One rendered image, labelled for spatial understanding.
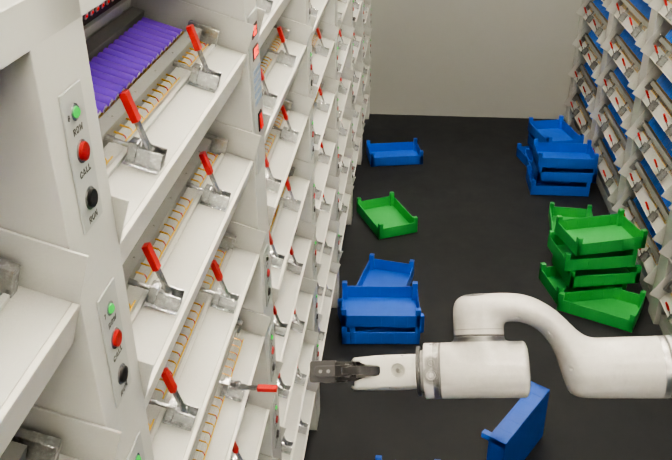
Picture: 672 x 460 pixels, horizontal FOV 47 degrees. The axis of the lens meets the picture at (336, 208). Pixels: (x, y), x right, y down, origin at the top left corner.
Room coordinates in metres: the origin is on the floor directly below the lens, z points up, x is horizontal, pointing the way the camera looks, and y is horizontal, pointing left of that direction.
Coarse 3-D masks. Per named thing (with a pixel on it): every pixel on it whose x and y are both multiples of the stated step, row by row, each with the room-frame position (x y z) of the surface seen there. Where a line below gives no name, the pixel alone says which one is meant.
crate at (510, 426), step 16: (528, 400) 1.84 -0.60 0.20; (544, 400) 1.86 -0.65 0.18; (512, 416) 1.77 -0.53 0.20; (528, 416) 1.77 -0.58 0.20; (544, 416) 1.88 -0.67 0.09; (496, 432) 1.71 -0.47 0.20; (512, 432) 1.71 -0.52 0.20; (528, 432) 1.79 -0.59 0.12; (496, 448) 1.68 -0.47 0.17; (512, 448) 1.70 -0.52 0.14; (528, 448) 1.80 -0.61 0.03
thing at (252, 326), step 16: (240, 320) 1.22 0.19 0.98; (256, 320) 1.23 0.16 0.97; (240, 336) 1.21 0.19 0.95; (256, 336) 1.22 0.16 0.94; (240, 352) 1.17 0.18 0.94; (256, 352) 1.18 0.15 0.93; (240, 368) 1.12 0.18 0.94; (224, 400) 1.03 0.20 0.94; (224, 416) 1.00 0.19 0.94; (240, 416) 1.01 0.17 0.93; (224, 432) 0.96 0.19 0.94; (208, 448) 0.92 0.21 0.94; (224, 448) 0.93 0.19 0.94
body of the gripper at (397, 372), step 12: (420, 348) 0.95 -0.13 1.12; (360, 360) 0.91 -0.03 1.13; (372, 360) 0.91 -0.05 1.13; (384, 360) 0.91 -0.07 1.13; (396, 360) 0.91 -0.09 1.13; (408, 360) 0.91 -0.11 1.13; (384, 372) 0.90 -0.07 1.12; (396, 372) 0.90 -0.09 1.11; (408, 372) 0.89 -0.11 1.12; (360, 384) 0.89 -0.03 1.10; (372, 384) 0.89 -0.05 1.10; (384, 384) 0.89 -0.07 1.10; (396, 384) 0.89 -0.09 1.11; (408, 384) 0.89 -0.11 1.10
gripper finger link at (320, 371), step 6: (312, 366) 0.92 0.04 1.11; (318, 366) 0.91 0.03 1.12; (324, 366) 0.91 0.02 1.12; (330, 366) 0.91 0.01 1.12; (336, 366) 0.91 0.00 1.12; (342, 366) 0.90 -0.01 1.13; (312, 372) 0.91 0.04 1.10; (318, 372) 0.91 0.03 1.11; (324, 372) 0.91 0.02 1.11; (330, 372) 0.91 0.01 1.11; (336, 372) 0.90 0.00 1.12; (342, 372) 0.89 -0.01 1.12; (312, 378) 0.91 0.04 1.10; (318, 378) 0.91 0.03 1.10; (324, 378) 0.91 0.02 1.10; (330, 378) 0.90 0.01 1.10
